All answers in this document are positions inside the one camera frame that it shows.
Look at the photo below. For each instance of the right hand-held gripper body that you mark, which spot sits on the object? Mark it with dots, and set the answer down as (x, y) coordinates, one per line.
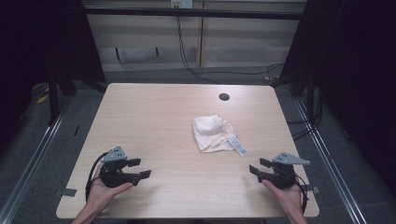
(281, 175)

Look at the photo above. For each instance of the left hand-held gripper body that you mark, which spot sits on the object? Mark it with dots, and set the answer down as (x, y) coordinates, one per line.
(115, 177)

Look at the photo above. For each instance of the white towel with label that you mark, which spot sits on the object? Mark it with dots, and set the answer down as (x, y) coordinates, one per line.
(211, 133)

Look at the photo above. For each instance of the person's left hand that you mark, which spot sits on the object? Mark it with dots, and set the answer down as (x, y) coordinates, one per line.
(101, 194)

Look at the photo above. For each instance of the person's right hand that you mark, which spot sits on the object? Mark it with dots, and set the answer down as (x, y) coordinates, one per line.
(288, 197)

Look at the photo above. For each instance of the grey tape strip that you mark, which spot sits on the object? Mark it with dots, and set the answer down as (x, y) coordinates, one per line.
(313, 189)
(69, 192)

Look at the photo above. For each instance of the black metal stand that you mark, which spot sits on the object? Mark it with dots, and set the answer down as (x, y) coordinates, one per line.
(53, 99)
(310, 99)

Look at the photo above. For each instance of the black table grommet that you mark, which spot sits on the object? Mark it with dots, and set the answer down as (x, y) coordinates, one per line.
(224, 96)

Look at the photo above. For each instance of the yellow floor object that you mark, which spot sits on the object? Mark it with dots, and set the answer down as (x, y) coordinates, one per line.
(43, 98)

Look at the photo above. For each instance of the black curtain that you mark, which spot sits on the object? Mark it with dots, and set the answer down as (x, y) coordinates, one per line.
(37, 46)
(358, 62)

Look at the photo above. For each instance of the black horizontal bar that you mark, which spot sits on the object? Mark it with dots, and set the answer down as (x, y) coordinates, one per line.
(193, 13)

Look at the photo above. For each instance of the metal floor rail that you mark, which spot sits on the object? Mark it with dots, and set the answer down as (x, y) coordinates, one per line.
(34, 155)
(330, 165)

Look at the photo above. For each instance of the white wall outlet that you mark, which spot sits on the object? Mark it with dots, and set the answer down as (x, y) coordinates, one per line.
(181, 3)

